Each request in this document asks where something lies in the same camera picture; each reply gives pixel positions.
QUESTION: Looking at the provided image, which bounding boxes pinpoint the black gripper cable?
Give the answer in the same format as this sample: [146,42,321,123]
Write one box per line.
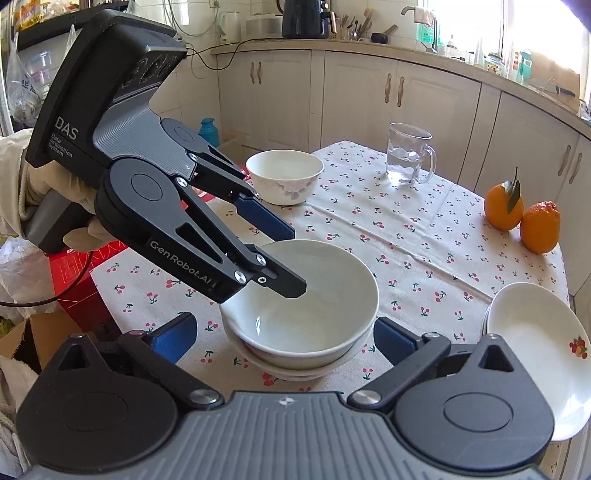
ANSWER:
[0,249,94,308]

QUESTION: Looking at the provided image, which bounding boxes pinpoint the white bowl with purple flowers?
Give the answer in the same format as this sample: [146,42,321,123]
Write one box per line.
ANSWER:
[246,150,325,206]

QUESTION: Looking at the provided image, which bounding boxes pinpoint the black power cable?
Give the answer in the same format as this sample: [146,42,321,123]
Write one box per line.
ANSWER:
[185,38,260,71]

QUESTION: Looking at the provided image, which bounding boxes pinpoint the green dish soap bottle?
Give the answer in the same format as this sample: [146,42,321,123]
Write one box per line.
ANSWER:
[416,21,442,48]

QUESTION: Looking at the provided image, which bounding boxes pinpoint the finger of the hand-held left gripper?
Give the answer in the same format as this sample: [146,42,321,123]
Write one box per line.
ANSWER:
[137,181,308,304]
[194,140,297,243]

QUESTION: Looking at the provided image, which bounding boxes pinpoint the blue bottle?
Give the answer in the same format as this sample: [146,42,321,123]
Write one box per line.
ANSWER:
[198,117,219,148]

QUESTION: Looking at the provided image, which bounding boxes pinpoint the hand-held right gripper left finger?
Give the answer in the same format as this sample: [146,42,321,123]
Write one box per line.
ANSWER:
[44,312,223,411]

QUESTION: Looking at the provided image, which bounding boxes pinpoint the orange without leaf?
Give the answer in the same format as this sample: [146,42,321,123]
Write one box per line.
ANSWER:
[520,200,561,254]

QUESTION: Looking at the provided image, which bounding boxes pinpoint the cream kitchen cabinets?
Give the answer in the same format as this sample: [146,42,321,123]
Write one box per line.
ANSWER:
[215,46,591,224]

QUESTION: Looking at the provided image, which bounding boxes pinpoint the white electric kettle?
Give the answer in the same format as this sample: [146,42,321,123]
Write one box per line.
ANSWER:
[217,11,244,45]

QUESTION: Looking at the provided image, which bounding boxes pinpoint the glass mug with water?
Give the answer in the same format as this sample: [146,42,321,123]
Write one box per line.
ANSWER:
[385,122,437,185]

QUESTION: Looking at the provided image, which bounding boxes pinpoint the black electric kettle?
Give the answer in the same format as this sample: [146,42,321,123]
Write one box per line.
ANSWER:
[281,0,331,40]

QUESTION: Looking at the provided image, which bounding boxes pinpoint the person's left hand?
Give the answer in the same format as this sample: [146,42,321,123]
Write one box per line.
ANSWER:
[18,154,123,253]

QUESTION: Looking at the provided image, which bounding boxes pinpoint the brown cardboard box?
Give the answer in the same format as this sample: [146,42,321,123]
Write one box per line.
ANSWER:
[0,313,71,371]

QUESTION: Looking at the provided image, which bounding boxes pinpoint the clear bag with blue print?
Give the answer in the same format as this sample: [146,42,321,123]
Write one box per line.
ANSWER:
[6,34,54,136]

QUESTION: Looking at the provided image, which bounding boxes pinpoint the orange with green leaf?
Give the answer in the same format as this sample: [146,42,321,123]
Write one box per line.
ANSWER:
[484,167,525,232]

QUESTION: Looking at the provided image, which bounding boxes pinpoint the white plastic bag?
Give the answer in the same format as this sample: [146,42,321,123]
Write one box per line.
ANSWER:
[0,236,57,320]

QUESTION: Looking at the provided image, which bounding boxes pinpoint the teal bottle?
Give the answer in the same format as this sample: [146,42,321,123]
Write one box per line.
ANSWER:
[517,51,535,85]

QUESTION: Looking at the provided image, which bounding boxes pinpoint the utensil holder with utensils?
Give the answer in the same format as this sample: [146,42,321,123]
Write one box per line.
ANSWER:
[338,8,376,43]

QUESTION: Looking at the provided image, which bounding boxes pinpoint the white bowl with faint flowers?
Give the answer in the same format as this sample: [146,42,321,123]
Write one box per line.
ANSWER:
[220,239,380,365]

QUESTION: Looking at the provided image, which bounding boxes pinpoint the white bowl with pink flowers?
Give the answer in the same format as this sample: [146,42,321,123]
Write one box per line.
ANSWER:
[223,323,372,383]

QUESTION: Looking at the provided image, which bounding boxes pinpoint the white cloth bag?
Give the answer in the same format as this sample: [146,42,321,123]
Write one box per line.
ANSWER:
[0,355,47,480]

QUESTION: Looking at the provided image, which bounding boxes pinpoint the metal kitchen faucet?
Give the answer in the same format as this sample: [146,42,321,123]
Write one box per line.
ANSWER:
[400,6,440,52]

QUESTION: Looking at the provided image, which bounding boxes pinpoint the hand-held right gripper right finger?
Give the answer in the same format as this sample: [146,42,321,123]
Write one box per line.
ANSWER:
[347,317,536,411]

